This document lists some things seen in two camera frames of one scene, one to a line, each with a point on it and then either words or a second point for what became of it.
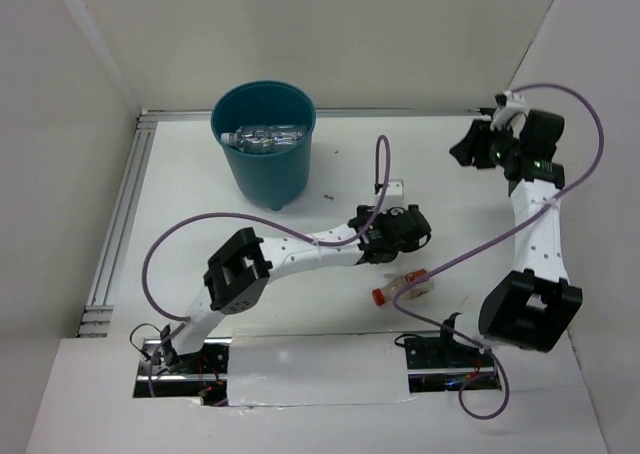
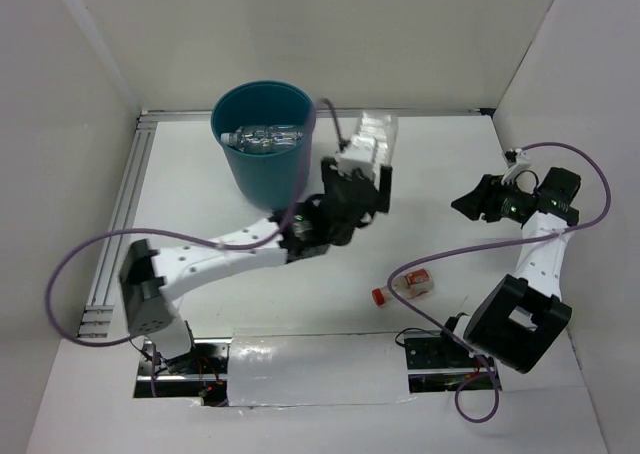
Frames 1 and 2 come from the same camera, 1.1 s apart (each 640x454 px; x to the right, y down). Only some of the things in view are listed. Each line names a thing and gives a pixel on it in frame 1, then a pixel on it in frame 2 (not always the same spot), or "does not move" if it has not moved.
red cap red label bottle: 420,286 does not move
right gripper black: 475,144 to 484,198
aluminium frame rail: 98,303 does not move
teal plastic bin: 269,179 does not move
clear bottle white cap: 264,138 does not move
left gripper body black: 392,213 to 344,236
